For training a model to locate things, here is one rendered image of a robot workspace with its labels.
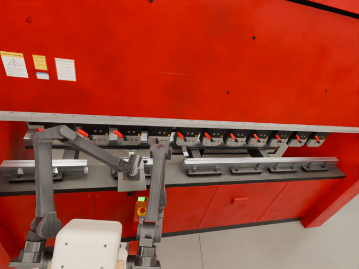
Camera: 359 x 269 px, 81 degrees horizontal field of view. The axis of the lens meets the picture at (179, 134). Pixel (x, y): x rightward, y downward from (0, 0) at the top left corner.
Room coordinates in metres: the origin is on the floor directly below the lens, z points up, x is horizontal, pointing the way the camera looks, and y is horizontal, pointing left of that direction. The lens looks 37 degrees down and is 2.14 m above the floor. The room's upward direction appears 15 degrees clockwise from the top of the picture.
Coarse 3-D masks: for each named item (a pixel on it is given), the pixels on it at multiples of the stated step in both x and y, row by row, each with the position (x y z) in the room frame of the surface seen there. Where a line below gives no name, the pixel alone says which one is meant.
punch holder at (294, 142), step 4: (292, 132) 1.56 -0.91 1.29; (296, 132) 1.52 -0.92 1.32; (300, 132) 1.53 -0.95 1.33; (304, 132) 1.54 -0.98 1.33; (308, 132) 1.56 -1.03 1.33; (292, 136) 1.54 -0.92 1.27; (300, 136) 1.54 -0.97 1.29; (304, 136) 1.55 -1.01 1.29; (308, 136) 1.57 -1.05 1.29; (288, 140) 1.55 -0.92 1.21; (292, 140) 1.52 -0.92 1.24; (296, 140) 1.53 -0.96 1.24; (304, 140) 1.56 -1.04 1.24; (288, 144) 1.53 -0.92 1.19; (292, 144) 1.53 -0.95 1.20; (296, 144) 1.54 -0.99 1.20; (300, 144) 1.56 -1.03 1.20
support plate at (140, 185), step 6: (138, 168) 1.01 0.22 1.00; (120, 174) 0.92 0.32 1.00; (144, 174) 0.97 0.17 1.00; (120, 180) 0.87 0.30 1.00; (138, 180) 0.91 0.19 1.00; (144, 180) 0.92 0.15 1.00; (120, 186) 0.83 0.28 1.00; (126, 186) 0.84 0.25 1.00; (132, 186) 0.85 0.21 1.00; (138, 186) 0.86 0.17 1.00; (144, 186) 0.87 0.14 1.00
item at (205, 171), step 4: (188, 172) 1.19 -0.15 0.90; (192, 172) 1.20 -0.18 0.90; (196, 172) 1.21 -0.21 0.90; (200, 172) 1.22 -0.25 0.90; (204, 172) 1.23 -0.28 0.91; (208, 172) 1.24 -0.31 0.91; (212, 172) 1.25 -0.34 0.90; (216, 172) 1.27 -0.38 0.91; (220, 172) 1.28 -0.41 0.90; (188, 176) 1.17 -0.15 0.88; (192, 176) 1.18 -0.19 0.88
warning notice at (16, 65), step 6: (6, 54) 0.83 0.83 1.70; (12, 54) 0.84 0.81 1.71; (18, 54) 0.85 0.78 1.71; (6, 60) 0.83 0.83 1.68; (12, 60) 0.84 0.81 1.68; (18, 60) 0.85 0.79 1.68; (6, 66) 0.83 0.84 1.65; (12, 66) 0.83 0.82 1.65; (18, 66) 0.84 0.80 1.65; (24, 66) 0.85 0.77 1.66; (6, 72) 0.82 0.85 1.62; (12, 72) 0.83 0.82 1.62; (18, 72) 0.84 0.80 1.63; (24, 72) 0.85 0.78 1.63
